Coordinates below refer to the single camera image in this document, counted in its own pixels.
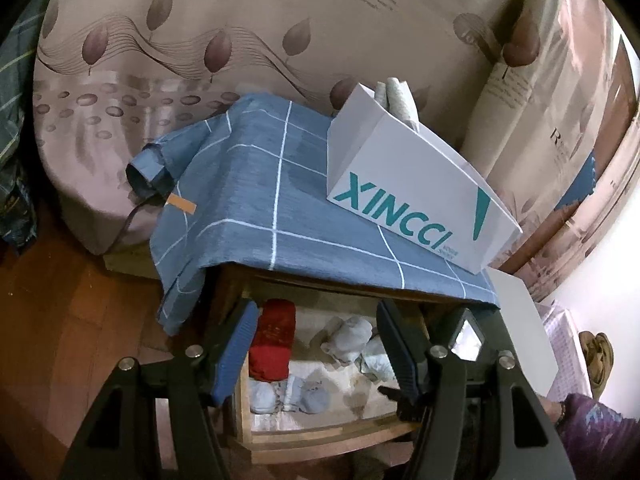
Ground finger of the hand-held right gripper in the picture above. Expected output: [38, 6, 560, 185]
[378, 385, 426, 423]

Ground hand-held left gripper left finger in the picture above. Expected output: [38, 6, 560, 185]
[60, 299, 261, 480]

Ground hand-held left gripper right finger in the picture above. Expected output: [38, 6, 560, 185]
[375, 299, 576, 480]

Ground light blue white underwear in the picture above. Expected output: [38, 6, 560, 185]
[320, 314, 375, 367]
[359, 335, 397, 377]

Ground red underwear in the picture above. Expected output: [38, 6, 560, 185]
[248, 299, 297, 382]

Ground wooden drawer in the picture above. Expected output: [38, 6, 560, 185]
[222, 280, 431, 466]

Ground white shoe box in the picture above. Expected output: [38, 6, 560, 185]
[326, 82, 524, 276]

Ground person's right forearm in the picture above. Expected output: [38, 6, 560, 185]
[544, 392, 640, 480]

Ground white cabinet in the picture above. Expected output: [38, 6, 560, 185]
[485, 266, 560, 396]

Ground wooden nightstand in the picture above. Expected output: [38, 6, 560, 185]
[202, 262, 251, 351]

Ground pink checked cloth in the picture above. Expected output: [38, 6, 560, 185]
[540, 302, 593, 401]

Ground brown cloth item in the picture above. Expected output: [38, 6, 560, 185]
[579, 331, 615, 402]

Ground blue checked cloth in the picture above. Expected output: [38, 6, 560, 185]
[125, 91, 501, 337]

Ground blue foam mat piece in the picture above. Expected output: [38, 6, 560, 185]
[564, 152, 600, 213]

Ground leaf printed bed sheet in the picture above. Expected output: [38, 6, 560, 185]
[30, 0, 640, 301]

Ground green plaid cloth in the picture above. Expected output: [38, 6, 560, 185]
[0, 0, 43, 256]

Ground wooden bed frame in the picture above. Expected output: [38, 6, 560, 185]
[500, 35, 640, 273]

